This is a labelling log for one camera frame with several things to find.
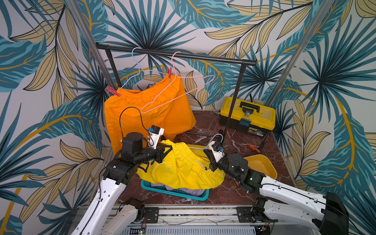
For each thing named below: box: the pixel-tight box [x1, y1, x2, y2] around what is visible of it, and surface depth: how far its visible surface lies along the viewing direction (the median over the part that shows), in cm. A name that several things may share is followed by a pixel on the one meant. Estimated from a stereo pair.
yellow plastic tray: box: [243, 153, 278, 180], surface depth 90 cm
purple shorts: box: [150, 183, 205, 197], surface depth 78 cm
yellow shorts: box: [136, 139, 226, 190], surface depth 72 cm
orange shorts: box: [104, 74, 197, 156], surface depth 73 cm
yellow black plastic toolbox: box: [219, 97, 277, 138], surface depth 99 cm
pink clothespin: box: [107, 86, 121, 98], surface depth 64 cm
